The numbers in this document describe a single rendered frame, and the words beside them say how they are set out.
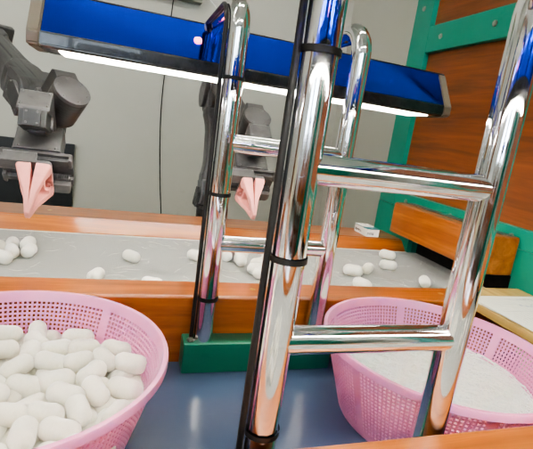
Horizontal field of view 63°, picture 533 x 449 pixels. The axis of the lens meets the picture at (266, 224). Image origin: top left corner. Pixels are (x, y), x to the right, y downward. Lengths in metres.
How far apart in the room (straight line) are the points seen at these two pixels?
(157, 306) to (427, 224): 0.60
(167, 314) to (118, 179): 2.27
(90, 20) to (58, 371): 0.42
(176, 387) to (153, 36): 0.44
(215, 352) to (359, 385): 0.19
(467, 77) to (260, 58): 0.53
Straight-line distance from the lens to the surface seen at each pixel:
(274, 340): 0.30
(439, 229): 0.93
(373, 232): 1.09
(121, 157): 2.79
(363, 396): 0.49
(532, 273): 0.86
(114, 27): 0.64
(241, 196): 0.90
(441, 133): 1.08
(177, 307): 0.57
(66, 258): 0.76
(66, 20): 0.65
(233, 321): 0.59
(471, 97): 1.04
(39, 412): 0.42
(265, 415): 0.33
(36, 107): 0.72
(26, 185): 0.73
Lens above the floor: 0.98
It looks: 12 degrees down
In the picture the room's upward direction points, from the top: 8 degrees clockwise
